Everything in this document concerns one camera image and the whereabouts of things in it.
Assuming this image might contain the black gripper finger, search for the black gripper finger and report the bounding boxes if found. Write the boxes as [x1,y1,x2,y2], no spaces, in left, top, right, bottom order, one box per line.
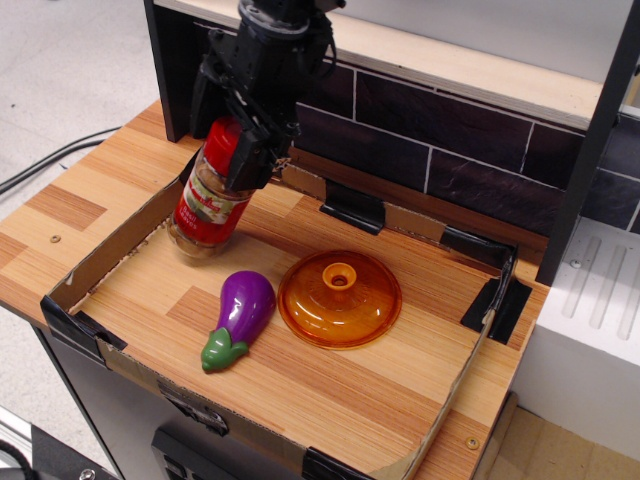
[189,71,230,139]
[224,124,291,191]

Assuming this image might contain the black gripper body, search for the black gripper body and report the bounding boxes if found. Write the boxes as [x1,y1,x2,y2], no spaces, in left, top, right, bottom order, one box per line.
[200,19,336,142]

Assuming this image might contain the red-capped basil spice bottle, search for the red-capped basil spice bottle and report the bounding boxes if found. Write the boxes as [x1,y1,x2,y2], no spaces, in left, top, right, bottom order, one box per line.
[168,116,253,258]

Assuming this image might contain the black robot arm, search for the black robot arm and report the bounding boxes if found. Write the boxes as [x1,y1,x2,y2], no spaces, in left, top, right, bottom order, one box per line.
[190,1,345,192]

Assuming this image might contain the cardboard fence with black tape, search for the cardboard fence with black tape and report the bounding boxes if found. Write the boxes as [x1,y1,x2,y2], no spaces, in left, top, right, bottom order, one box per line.
[42,155,531,479]

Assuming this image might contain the purple toy eggplant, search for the purple toy eggplant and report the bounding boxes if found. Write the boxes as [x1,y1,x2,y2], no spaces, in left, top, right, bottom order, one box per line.
[200,270,276,373]

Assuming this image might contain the orange transparent pot lid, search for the orange transparent pot lid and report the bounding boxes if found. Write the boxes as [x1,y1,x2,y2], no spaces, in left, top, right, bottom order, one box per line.
[278,250,402,349]

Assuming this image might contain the dark brick-pattern back panel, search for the dark brick-pattern back panel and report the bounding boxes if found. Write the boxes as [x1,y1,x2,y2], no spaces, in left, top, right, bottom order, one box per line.
[198,19,640,251]

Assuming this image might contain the black toy oven front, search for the black toy oven front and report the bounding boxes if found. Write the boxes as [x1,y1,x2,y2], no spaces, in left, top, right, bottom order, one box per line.
[151,428,301,479]

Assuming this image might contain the white toy sink unit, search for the white toy sink unit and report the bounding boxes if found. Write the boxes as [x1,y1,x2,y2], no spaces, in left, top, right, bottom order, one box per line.
[509,104,640,461]

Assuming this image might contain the black left shelf post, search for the black left shelf post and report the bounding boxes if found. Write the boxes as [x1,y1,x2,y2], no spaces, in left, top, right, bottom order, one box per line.
[144,0,201,143]

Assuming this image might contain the black shelf post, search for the black shelf post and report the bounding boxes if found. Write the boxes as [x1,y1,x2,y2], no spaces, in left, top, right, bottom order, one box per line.
[144,0,201,143]
[536,0,639,286]

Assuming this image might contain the black floor cable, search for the black floor cable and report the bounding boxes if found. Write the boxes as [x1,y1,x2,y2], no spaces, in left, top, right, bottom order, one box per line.
[0,126,122,196]

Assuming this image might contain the black right shelf post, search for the black right shelf post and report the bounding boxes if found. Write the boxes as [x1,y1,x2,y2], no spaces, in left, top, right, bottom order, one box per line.
[536,0,639,286]

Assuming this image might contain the black cable bottom left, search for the black cable bottom left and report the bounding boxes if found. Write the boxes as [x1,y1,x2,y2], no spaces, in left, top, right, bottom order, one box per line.
[0,438,31,480]

